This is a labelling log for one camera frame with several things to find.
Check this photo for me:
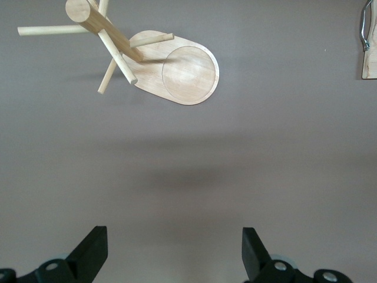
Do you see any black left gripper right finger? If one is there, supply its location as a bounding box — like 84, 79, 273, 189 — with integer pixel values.
242, 226, 354, 283

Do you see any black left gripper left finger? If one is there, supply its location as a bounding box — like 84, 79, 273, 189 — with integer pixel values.
0, 226, 108, 283

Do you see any wooden mug rack with pegs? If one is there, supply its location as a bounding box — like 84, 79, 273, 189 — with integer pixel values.
16, 0, 220, 106

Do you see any brown table cover cloth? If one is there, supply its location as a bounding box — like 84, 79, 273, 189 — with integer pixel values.
0, 0, 377, 283

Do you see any wooden cutting board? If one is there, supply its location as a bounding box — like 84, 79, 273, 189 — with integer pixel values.
361, 0, 377, 80

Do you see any metal cutting board handle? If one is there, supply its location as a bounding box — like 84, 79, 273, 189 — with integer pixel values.
359, 0, 372, 52

